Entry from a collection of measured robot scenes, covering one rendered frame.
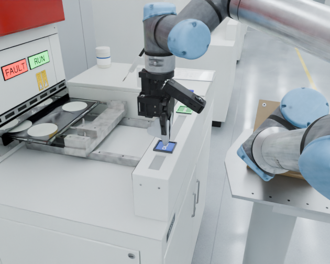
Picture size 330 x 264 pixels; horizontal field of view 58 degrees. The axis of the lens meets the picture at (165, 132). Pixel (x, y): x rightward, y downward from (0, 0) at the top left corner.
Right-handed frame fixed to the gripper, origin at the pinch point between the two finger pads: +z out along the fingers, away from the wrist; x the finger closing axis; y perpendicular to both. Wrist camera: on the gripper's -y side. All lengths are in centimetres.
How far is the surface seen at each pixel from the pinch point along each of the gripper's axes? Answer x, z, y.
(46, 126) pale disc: -12, 8, 49
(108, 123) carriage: -23.6, 10.1, 30.2
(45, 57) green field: -30, -12, 58
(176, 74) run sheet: -64, 1, 13
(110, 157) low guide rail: -7.0, 14.0, 22.1
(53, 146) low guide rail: -7.1, 13.1, 44.0
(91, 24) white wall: -336, 26, 207
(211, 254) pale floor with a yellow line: -47, 98, -13
